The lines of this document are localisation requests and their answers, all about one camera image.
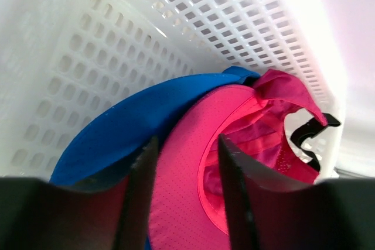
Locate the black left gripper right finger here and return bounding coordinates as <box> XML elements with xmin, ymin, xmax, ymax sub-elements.
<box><xmin>218</xmin><ymin>135</ymin><xmax>374</xmax><ymax>249</ymax></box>

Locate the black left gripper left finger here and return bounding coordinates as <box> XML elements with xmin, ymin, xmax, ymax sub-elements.
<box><xmin>1</xmin><ymin>137</ymin><xmax>159</xmax><ymax>249</ymax></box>

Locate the white plastic mesh basket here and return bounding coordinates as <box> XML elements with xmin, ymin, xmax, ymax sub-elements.
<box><xmin>1</xmin><ymin>0</ymin><xmax>346</xmax><ymax>180</ymax></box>

